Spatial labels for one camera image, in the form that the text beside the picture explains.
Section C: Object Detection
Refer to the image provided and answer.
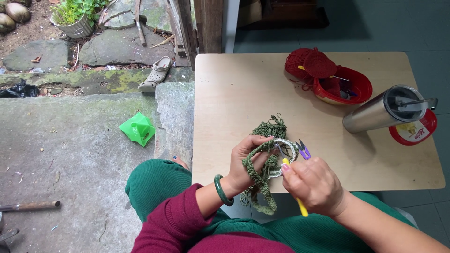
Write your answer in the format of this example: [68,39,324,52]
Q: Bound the round red crochet piece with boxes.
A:
[303,48,337,79]

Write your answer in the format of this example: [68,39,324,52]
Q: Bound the long rusty garden tool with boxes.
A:
[133,0,147,47]

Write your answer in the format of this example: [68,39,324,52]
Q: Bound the person's bare foot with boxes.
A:
[172,155,190,171]

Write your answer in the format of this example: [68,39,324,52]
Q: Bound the red round container lid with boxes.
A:
[388,108,438,147]

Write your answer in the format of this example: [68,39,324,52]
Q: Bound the person's left hand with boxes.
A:
[228,135,279,194]

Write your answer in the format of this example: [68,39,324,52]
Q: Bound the stainless steel tumbler with lid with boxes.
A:
[342,84,439,134]

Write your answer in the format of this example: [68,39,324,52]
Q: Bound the yellow handled crochet hook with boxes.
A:
[275,141,309,218]

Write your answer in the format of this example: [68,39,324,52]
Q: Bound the tool with wooden handle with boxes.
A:
[0,200,61,213]

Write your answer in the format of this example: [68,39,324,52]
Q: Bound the red plastic bowl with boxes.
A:
[312,65,373,106]

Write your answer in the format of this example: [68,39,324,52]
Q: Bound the purple thread snips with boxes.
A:
[295,139,312,161]

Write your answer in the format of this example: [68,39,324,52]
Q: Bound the green jade bangle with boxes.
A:
[214,174,235,207]

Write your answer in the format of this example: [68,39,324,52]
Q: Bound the person's right hand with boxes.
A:
[281,156,349,219]

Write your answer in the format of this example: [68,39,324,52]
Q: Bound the grey clog shoe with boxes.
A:
[137,56,173,93]

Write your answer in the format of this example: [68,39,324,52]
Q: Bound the thin yellow grip crochet hook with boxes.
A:
[298,65,351,82]

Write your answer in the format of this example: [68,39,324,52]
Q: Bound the wooden door frame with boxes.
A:
[168,0,224,68]

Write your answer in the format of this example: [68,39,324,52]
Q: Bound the loose green yarn pile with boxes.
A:
[250,113,288,142]

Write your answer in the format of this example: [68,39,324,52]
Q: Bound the brown coconut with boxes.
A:
[0,13,17,35]
[4,2,32,24]

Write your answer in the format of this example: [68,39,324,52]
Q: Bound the red yarn ball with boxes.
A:
[284,47,317,83]

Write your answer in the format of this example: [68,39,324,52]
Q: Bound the green knit trousers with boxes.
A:
[125,159,417,253]

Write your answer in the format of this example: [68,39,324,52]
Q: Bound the white pot with green plant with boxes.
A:
[49,0,110,39]

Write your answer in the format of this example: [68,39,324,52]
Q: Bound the maroon knit sweater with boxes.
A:
[131,183,296,253]

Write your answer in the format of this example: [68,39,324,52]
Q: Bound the green crochet piece with strap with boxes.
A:
[240,138,300,216]

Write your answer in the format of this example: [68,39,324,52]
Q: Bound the bright green plastic bag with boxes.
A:
[118,112,156,148]

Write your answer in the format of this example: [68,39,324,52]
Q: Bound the dark wooden furniture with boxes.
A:
[237,0,330,30]

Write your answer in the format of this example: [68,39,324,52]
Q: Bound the grey metal tool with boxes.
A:
[0,228,20,253]

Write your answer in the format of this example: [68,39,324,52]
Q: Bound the black plastic bag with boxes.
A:
[0,79,39,98]

